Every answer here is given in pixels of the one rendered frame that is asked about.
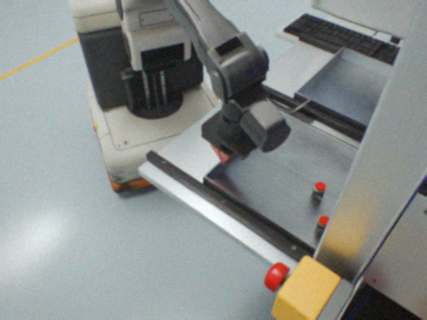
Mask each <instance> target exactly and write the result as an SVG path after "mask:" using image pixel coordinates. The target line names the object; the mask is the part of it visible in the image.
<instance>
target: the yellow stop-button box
mask: <svg viewBox="0 0 427 320"><path fill-rule="evenodd" d="M353 290H354V285H353V284H352V283H351V282H347V280H345V279H343V278H342V279H341V277H339V276H338V275H336V273H334V272H331V271H330V270H329V269H328V268H327V267H324V266H323V265H321V264H320V263H319V262H316V261H315V260H314V259H312V258H311V257H309V256H304V257H302V259H301V260H300V262H299V265H298V266H297V267H296V268H295V269H294V270H293V273H290V274H289V275H288V276H287V279H285V281H284V283H283V284H282V285H281V288H280V289H279V290H278V291H277V295H276V298H275V303H274V306H273V308H272V311H271V313H272V315H273V317H275V318H277V319H278V320H336V318H337V317H338V315H339V314H340V311H341V310H342V309H343V307H344V305H345V304H346V302H347V300H348V298H349V297H350V295H351V293H352V292H353Z"/></svg>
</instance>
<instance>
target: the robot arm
mask: <svg viewBox="0 0 427 320"><path fill-rule="evenodd" d="M163 2H164V3H165V4H166V5H167V7H168V9H169V10H170V12H172V13H173V15H174V17H175V18H176V19H177V20H178V22H179V24H180V25H181V26H182V28H184V30H185V32H186V33H187V34H188V36H189V37H190V40H191V42H192V43H193V45H194V47H195V48H196V53H197V55H198V58H199V59H200V60H201V62H202V64H203V65H204V66H205V67H206V68H207V74H208V75H209V76H210V81H211V85H212V89H213V93H214V94H215V95H216V96H217V97H218V98H219V100H220V101H221V102H222V107H221V109H220V110H219V111H218V112H217V113H215V114H214V115H213V116H212V117H211V118H210V119H208V120H207V121H206V122H204V123H203V124H202V125H201V138H203V139H205V140H206V141H207V142H208V143H210V147H211V148H212V149H213V151H214V152H215V154H216V155H218V157H219V161H220V162H221V163H222V164H223V165H224V166H225V165H226V164H227V163H228V162H229V161H230V160H231V158H232V156H233V155H234V154H235V153H236V154H237V155H239V156H240V157H241V161H243V160H245V159H246V158H247V157H248V156H249V154H250V153H251V152H252V151H253V150H254V149H257V148H260V150H261V151H262V152H263V153H270V152H272V151H273V150H274V149H277V148H278V147H279V146H280V145H282V144H283V143H284V142H285V140H286V139H287V138H288V137H289V134H290V132H291V127H289V125H288V124H287V122H286V120H285V118H284V116H283V115H282V113H281V112H280V111H279V110H278V109H277V108H276V107H275V106H274V105H273V104H272V103H271V101H270V100H269V99H270V98H271V94H270V93H269V92H267V91H266V90H265V88H264V87H262V86H261V83H263V82H264V81H266V74H267V71H269V55H268V54H267V53H266V51H265V49H264V48H263V47H262V46H260V45H258V46H256V45H255V43H253V40H252V39H251V37H249V36H248V34H247V33H246V32H245V31H244V32H240V31H239V30H238V29H237V28H236V27H235V25H234V23H233V22H231V21H230V20H228V19H227V18H226V17H225V16H224V15H223V14H222V13H221V12H219V10H218V9H217V8H216V7H214V6H213V4H212V3H211V2H210V1H209V0H163Z"/></svg>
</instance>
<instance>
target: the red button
mask: <svg viewBox="0 0 427 320"><path fill-rule="evenodd" d="M289 270H290V268H289V267H287V265H285V264H284V263H282V262H277V263H275V264H274V265H272V266H271V268H270V269H269V270H268V272H267V273H266V274H265V276H264V286H265V287H266V288H267V289H269V290H270V291H272V292H273V293H275V292H276V291H277V290H279V288H280V287H281V285H282V284H283V283H284V281H285V279H287V275H288V273H289Z"/></svg>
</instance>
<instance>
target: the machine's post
mask: <svg viewBox="0 0 427 320"><path fill-rule="evenodd" d="M426 176H427V0H420V2H419V4H418V7H417V9H416V12H415V13H414V16H413V17H412V22H411V24H410V25H409V28H408V32H407V33H406V35H405V38H404V40H403V43H402V46H401V48H400V49H399V52H398V56H397V58H396V59H395V61H394V66H393V68H392V69H391V71H390V74H389V78H388V80H387V82H386V84H385V85H384V90H383V92H382V93H381V96H380V97H379V101H378V104H377V106H376V108H375V110H374V114H373V116H372V118H371V119H370V122H369V126H368V127H367V130H366V132H365V134H364V138H363V140H362V142H361V144H360V145H359V150H358V152H357V154H356V156H355V158H354V162H353V164H352V167H351V168H350V170H349V175H348V177H347V178H346V180H345V182H344V186H343V189H342V190H341V192H340V195H339V199H338V200H337V203H336V204H335V206H334V209H333V212H332V214H331V217H330V218H329V221H328V223H327V227H326V229H325V230H324V234H323V235H322V237H321V240H320V243H319V245H318V247H317V249H316V251H315V255H314V257H313V259H314V260H315V261H316V262H319V263H320V264H321V265H323V266H324V267H327V268H328V269H329V270H330V271H331V272H332V273H336V275H338V276H339V277H340V278H341V279H342V278H343V279H345V280H347V282H349V283H352V284H353V285H355V283H356V282H357V280H358V278H359V277H360V276H361V274H362V273H363V271H364V270H365V268H366V267H367V266H368V265H369V261H370V260H371V259H372V258H373V256H374V254H375V253H376V252H377V250H378V249H379V246H380V245H381V243H383V241H384V239H385V238H386V237H387V235H388V234H389V233H390V230H391V228H392V227H393V226H394V225H395V222H397V220H398V219H399V217H400V215H401V213H402V212H403V211H404V210H405V207H406V206H407V205H408V204H409V202H410V200H411V198H412V197H413V196H414V195H415V194H416V191H417V189H418V188H419V187H420V185H421V183H422V182H423V181H424V179H425V178H426Z"/></svg>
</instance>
